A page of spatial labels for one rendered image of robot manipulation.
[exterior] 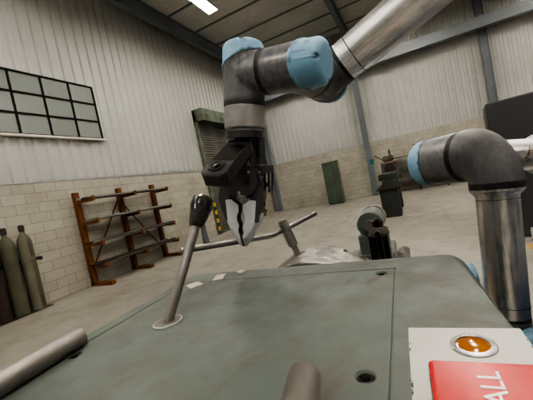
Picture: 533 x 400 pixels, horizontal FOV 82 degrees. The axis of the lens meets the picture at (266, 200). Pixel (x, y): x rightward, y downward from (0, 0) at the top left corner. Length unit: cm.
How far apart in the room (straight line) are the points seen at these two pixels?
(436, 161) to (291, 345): 61
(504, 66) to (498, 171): 1477
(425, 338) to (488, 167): 51
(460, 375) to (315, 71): 40
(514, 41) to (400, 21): 1519
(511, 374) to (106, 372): 31
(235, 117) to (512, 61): 1517
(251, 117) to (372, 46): 24
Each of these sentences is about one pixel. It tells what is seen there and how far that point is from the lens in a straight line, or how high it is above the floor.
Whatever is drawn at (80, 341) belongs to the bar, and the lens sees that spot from 44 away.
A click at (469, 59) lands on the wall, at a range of 1542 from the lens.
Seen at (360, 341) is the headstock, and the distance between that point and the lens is 29.
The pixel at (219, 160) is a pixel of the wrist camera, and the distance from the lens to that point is 51.
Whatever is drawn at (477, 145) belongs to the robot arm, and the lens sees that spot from 76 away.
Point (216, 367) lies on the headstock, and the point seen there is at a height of 126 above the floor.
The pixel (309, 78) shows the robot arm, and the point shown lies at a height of 154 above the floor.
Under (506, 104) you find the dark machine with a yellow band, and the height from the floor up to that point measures 186.
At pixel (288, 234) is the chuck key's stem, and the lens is 68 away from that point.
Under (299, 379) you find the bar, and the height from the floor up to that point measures 128.
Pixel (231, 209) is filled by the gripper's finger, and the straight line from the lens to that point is 57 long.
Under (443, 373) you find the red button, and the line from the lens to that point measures 23.
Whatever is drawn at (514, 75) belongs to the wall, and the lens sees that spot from 1548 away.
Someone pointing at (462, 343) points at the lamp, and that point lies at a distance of 28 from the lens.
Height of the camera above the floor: 140
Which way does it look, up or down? 2 degrees down
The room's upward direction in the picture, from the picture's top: 12 degrees counter-clockwise
